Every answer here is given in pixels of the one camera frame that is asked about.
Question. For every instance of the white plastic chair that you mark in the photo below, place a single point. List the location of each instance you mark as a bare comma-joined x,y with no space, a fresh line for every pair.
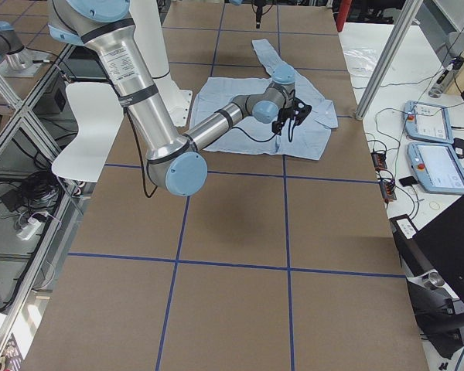
98,115

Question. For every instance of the white power strip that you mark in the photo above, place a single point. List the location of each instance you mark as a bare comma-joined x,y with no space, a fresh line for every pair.
30,229

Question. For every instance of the lower teach pendant tablet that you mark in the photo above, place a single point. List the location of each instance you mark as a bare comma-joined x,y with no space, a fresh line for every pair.
436,167

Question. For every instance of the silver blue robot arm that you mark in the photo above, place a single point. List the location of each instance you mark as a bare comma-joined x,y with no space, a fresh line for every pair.
127,38

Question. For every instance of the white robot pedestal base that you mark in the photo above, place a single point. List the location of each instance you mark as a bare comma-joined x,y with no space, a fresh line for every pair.
150,41

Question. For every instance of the teach pendant tablet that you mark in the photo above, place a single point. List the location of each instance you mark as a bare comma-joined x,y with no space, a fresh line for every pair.
436,167
427,122

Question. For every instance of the light blue button-up shirt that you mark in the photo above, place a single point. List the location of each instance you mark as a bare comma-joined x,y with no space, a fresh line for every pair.
235,115

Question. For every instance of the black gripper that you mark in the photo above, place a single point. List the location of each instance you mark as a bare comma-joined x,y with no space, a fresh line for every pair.
283,115
258,15

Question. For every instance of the black laptop computer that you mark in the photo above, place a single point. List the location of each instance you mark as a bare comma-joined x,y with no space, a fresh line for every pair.
442,243

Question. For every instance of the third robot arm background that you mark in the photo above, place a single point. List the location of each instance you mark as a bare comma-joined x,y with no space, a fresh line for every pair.
15,59

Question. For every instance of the upper teach pendant tablet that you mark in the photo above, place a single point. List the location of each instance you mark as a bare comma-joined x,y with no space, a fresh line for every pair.
427,122

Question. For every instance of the aluminium frame post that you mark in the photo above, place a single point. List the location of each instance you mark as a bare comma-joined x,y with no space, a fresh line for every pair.
394,41

